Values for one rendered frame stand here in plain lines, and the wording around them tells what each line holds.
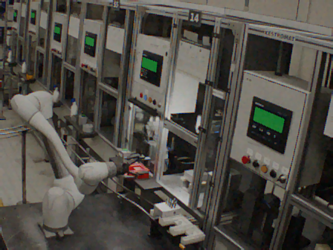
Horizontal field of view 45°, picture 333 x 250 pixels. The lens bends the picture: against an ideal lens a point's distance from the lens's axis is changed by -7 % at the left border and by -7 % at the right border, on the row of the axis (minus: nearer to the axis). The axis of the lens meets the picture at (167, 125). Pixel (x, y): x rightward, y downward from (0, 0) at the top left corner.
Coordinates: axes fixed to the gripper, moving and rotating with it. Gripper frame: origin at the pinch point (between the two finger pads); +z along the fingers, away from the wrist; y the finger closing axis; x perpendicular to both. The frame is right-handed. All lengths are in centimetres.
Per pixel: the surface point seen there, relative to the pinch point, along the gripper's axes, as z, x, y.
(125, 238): -12.6, -7.6, -44.3
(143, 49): 21, 53, 61
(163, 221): 0.4, -25.4, -24.3
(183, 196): 26.4, -6.8, -21.3
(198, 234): 11, -46, -24
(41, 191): -7, 193, -112
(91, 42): 18, 141, 53
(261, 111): 18, -66, 53
